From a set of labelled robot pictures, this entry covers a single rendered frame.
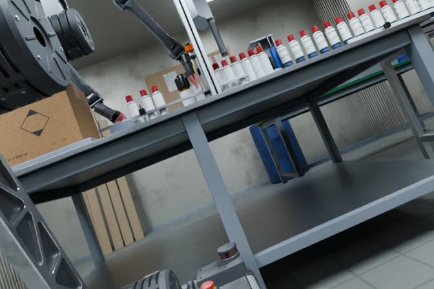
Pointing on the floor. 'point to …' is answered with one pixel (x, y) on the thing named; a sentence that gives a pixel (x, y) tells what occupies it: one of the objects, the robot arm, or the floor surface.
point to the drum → (277, 150)
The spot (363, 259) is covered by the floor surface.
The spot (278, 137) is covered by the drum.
